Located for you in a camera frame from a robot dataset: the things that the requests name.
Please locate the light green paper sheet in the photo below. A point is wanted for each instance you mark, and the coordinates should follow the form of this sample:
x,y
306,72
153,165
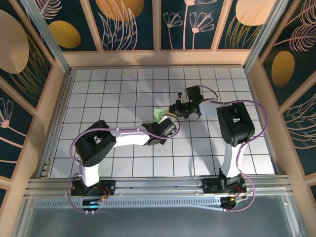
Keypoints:
x,y
158,114

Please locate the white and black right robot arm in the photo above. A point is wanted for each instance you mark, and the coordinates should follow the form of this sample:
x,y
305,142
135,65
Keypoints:
x,y
229,160

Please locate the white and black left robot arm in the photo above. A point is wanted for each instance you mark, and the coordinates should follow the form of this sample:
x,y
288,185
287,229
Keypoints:
x,y
130,138

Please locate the translucent grey acrylic panel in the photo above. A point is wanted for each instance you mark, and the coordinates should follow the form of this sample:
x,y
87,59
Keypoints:
x,y
158,222

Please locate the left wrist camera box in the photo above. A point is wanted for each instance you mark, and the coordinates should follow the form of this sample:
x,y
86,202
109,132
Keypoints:
x,y
169,128

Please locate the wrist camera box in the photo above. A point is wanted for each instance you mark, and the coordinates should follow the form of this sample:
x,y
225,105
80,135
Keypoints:
x,y
169,128
193,93

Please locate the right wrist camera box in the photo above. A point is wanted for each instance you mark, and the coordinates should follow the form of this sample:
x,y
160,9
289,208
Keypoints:
x,y
193,93

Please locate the aluminium mounting rail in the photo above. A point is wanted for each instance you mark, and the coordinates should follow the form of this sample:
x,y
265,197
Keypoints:
x,y
160,184

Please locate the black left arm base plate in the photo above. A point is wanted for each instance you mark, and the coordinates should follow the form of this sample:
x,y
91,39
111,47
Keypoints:
x,y
108,185

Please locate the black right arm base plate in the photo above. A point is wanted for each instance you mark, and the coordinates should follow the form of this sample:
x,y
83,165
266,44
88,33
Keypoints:
x,y
209,184

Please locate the aluminium corner post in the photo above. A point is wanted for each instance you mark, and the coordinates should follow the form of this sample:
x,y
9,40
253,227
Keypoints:
x,y
266,32
50,42

